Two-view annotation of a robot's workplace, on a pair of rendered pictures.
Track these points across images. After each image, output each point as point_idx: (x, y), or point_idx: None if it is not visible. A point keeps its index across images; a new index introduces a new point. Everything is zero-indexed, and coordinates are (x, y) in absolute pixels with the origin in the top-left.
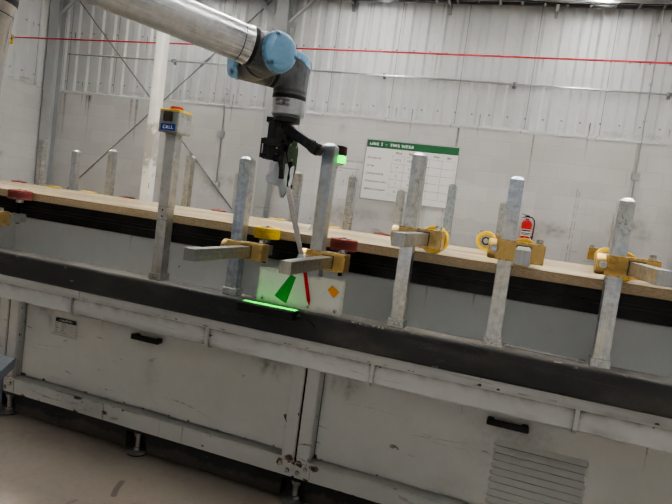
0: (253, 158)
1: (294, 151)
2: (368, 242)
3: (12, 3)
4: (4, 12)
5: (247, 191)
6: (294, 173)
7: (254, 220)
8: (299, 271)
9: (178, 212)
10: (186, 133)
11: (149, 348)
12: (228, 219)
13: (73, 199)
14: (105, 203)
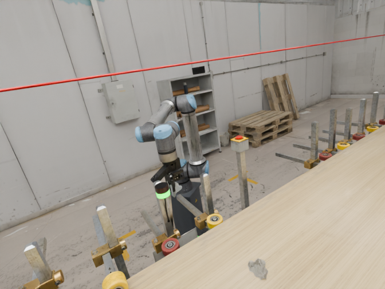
0: (203, 175)
1: (167, 177)
2: (173, 268)
3: (183, 113)
4: (183, 116)
5: (202, 190)
6: (172, 188)
7: (345, 245)
8: (144, 219)
9: (307, 198)
10: (236, 151)
11: None
12: (291, 217)
13: (314, 167)
14: (308, 174)
